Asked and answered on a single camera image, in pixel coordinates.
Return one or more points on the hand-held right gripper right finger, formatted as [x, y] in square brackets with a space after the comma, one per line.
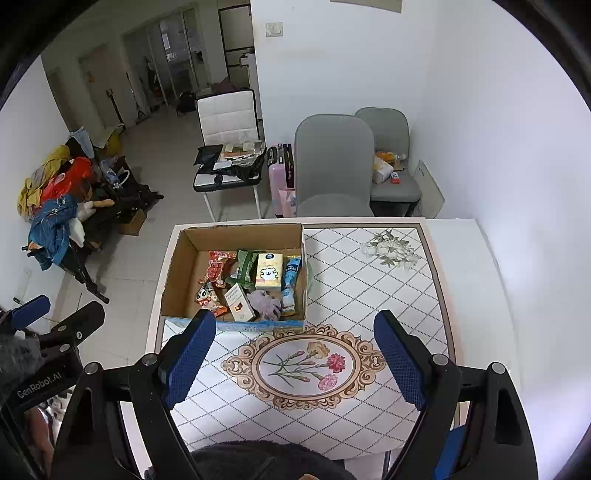
[399, 360]

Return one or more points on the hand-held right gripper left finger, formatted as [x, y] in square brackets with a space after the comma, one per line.
[189, 357]

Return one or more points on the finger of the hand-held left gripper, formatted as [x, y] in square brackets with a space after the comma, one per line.
[32, 309]
[81, 323]

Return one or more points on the orange snack packet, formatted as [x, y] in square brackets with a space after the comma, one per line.
[207, 297]

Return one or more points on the small white card box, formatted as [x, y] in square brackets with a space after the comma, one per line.
[239, 302]

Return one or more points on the purple sock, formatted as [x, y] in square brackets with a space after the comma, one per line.
[263, 304]

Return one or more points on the red snack packet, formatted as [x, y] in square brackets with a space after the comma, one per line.
[217, 270]

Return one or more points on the green snack packet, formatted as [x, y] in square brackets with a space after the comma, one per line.
[242, 270]

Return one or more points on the yellow tissue pack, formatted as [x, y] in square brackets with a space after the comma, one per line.
[269, 272]

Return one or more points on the blue tube packet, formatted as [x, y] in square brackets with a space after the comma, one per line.
[291, 277]

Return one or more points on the black folding rack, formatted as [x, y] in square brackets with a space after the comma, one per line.
[92, 281]

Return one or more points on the floral printed tablecloth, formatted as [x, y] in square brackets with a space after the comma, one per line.
[369, 286]

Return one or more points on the blue patterned cloth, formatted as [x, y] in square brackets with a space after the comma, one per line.
[48, 228]

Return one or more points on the white plush toy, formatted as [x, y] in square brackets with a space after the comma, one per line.
[81, 221]

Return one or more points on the small brown cardboard box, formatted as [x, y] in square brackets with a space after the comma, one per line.
[133, 221]

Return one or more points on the yellow cloth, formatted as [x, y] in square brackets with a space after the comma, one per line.
[30, 194]

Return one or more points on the red plastic bag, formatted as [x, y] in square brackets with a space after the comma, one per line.
[67, 177]

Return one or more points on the white flat board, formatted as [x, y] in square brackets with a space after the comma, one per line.
[429, 187]

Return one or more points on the pink paper bag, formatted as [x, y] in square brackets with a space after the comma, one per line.
[287, 203]

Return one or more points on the yellow bag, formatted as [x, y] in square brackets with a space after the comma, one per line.
[114, 141]

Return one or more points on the black cloth bag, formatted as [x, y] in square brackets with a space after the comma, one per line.
[244, 170]

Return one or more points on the pink suitcase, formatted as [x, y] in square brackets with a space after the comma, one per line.
[277, 173]

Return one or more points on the grey fabric chair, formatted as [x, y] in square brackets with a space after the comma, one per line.
[332, 152]
[383, 127]

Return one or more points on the black floor bag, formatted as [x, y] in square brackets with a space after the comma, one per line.
[186, 102]

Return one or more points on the white padded chair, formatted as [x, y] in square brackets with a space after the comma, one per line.
[226, 110]

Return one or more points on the white wall switch plate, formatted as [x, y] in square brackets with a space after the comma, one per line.
[273, 28]

